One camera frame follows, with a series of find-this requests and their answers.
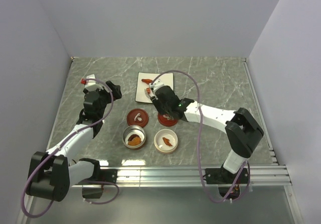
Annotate metal serving tongs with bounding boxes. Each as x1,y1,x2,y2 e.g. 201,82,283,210
144,89,155,101

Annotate orange bacon strip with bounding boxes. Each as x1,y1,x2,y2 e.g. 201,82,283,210
163,137,173,147

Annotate curved red sausage piece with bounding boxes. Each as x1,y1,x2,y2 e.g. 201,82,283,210
128,134,139,141

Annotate orange fried cutlet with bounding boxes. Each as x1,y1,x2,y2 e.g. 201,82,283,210
127,137,141,146

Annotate red-brown chicken wing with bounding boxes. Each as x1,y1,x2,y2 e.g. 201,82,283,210
141,79,153,84

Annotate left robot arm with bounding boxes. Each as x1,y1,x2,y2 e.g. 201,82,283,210
24,78,122,202

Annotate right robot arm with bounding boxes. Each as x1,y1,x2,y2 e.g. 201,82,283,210
145,85,264,184

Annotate white square plate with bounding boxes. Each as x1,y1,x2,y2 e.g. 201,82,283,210
135,72,174,103

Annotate right red container lid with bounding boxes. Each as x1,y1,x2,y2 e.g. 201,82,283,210
157,114,178,127

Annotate red container lid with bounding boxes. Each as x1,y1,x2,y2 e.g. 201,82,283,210
126,108,149,128
157,114,178,127

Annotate left red container lid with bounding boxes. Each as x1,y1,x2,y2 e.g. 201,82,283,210
126,108,149,128

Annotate white round container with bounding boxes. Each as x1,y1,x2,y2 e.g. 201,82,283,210
153,129,179,154

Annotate metal round container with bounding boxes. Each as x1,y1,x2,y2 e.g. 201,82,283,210
122,125,146,150

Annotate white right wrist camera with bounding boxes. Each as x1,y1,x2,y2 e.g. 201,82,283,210
149,79,165,92

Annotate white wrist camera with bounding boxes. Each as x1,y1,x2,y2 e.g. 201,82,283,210
149,79,165,92
81,74,103,91

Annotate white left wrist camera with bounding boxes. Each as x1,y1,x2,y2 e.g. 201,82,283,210
81,74,103,91

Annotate aluminium frame rail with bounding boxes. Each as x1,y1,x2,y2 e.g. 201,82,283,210
72,165,293,188

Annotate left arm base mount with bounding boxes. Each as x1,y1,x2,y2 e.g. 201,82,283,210
80,169,120,204

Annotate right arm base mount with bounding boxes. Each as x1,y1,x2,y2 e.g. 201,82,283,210
203,167,251,201

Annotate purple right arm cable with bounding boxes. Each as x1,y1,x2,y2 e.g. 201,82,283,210
151,69,251,203

